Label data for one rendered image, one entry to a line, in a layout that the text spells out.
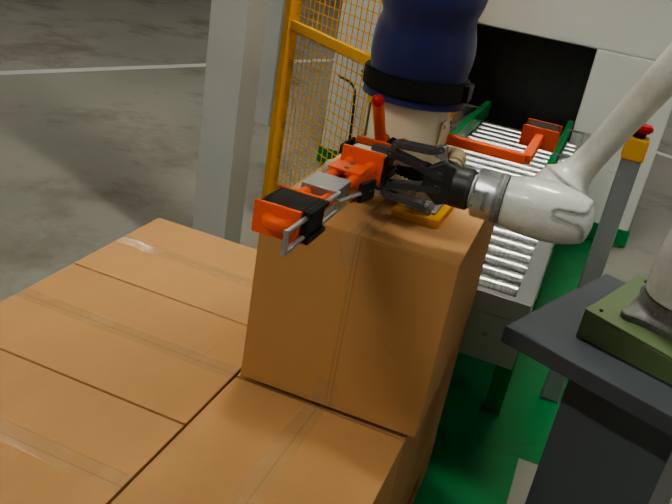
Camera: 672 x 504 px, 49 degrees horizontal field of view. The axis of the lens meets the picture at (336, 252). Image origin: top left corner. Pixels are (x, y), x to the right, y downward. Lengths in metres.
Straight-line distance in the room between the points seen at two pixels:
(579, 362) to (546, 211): 0.42
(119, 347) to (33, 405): 0.26
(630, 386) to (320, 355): 0.62
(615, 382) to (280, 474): 0.68
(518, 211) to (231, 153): 1.91
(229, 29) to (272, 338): 1.64
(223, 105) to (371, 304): 1.72
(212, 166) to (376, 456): 1.85
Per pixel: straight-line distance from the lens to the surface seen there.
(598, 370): 1.61
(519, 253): 2.58
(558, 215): 1.31
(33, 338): 1.79
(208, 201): 3.17
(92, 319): 1.85
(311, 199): 1.11
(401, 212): 1.51
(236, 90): 2.99
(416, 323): 1.44
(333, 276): 1.45
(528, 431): 2.69
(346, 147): 1.38
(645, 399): 1.58
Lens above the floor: 1.51
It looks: 25 degrees down
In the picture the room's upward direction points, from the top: 10 degrees clockwise
